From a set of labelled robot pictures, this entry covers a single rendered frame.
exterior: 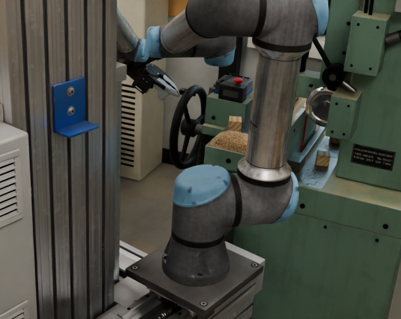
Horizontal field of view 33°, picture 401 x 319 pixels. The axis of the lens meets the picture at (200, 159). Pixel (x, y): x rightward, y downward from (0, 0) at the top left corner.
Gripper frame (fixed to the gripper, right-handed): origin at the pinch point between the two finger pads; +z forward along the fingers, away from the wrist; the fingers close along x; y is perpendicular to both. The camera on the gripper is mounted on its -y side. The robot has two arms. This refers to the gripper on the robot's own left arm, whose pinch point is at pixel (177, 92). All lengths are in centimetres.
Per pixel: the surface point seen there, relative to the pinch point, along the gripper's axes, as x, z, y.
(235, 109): 9.3, 20.0, -13.5
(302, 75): 4.6, 29.3, -34.4
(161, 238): -50, 24, 92
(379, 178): 13, 66, -28
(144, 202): -76, 4, 104
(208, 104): 9.3, 12.3, -8.9
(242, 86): 7.5, 17.2, -20.4
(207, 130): 11.3, 17.2, -2.5
